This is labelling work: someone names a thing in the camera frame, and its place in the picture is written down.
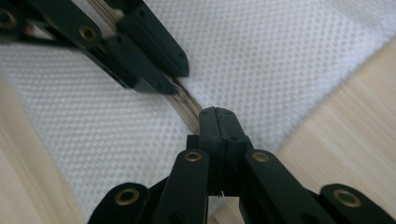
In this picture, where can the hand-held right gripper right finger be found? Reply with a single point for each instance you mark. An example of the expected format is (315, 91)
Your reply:
(233, 140)

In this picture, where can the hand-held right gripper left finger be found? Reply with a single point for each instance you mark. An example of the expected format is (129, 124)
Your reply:
(211, 140)

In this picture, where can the white mesh zipper pouch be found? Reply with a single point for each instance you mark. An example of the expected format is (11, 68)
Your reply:
(264, 62)

